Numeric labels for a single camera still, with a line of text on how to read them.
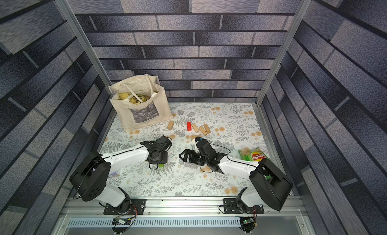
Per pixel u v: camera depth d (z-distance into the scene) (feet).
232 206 2.39
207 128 3.39
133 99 2.92
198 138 2.62
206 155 2.16
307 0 2.28
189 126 3.39
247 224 2.37
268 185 1.43
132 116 3.04
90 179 1.45
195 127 3.41
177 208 2.47
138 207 2.42
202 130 3.39
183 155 2.45
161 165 2.58
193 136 3.30
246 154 2.80
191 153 2.44
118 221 2.33
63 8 2.34
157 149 2.21
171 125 3.45
